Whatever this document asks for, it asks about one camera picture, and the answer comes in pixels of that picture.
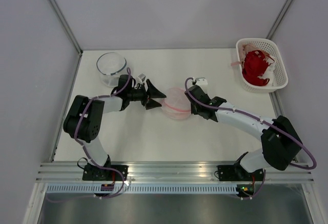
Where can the right aluminium frame post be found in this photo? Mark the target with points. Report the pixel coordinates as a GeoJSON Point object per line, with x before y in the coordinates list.
{"type": "Point", "coordinates": [280, 17]}

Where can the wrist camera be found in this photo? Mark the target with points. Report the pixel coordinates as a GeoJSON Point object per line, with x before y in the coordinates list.
{"type": "Point", "coordinates": [141, 78]}
{"type": "Point", "coordinates": [200, 81]}

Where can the white plastic basket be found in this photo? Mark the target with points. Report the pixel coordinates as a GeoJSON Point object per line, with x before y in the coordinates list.
{"type": "Point", "coordinates": [276, 73]}

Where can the aluminium mounting rail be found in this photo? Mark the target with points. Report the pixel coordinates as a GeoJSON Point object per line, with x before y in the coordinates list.
{"type": "Point", "coordinates": [190, 172]}

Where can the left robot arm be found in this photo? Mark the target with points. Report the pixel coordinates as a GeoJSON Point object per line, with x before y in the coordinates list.
{"type": "Point", "coordinates": [84, 118]}

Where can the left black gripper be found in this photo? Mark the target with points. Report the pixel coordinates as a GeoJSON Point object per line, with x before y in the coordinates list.
{"type": "Point", "coordinates": [153, 93]}

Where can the white slotted cable duct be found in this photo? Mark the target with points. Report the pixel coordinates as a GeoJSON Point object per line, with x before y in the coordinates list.
{"type": "Point", "coordinates": [146, 188]}

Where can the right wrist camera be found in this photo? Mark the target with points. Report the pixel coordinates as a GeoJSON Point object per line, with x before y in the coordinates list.
{"type": "Point", "coordinates": [200, 81]}

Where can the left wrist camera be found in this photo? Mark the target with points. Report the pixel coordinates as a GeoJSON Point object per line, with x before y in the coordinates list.
{"type": "Point", "coordinates": [141, 78]}

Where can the pale pink garment in basket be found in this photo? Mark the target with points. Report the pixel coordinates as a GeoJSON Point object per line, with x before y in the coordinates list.
{"type": "Point", "coordinates": [243, 50]}

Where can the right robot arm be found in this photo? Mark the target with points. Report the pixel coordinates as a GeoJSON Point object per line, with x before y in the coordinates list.
{"type": "Point", "coordinates": [277, 148]}

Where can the left aluminium frame post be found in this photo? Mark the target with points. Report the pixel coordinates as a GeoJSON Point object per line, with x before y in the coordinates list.
{"type": "Point", "coordinates": [65, 26]}

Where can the blue-rimmed mesh laundry bag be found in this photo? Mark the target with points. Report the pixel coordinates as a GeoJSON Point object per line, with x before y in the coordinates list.
{"type": "Point", "coordinates": [110, 66]}

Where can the pink mesh laundry bag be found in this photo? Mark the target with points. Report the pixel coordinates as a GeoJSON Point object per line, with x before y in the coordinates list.
{"type": "Point", "coordinates": [176, 105]}

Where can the red bra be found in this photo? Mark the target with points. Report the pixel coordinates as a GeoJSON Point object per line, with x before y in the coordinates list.
{"type": "Point", "coordinates": [255, 65]}

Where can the aluminium frame post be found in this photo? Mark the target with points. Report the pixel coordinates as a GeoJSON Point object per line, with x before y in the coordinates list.
{"type": "Point", "coordinates": [280, 17]}
{"type": "Point", "coordinates": [65, 26]}

